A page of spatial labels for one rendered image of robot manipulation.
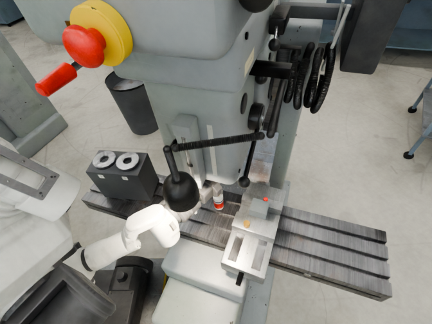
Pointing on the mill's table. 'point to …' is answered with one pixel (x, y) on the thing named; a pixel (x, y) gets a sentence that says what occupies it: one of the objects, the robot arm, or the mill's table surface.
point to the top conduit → (255, 5)
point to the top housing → (153, 24)
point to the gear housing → (241, 49)
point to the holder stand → (123, 175)
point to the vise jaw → (268, 229)
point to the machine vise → (261, 256)
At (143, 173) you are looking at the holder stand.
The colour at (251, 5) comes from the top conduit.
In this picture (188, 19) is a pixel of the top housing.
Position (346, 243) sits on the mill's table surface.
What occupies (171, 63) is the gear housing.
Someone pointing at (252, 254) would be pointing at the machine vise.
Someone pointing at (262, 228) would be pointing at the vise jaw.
